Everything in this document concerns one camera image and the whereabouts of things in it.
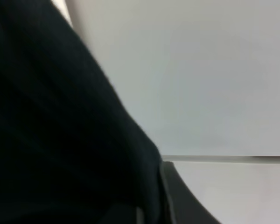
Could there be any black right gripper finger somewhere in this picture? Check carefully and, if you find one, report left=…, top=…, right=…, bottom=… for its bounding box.
left=160, top=161, right=219, bottom=224

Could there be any black short sleeve shirt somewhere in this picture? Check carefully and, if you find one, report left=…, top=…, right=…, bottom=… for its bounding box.
left=0, top=0, right=166, bottom=224

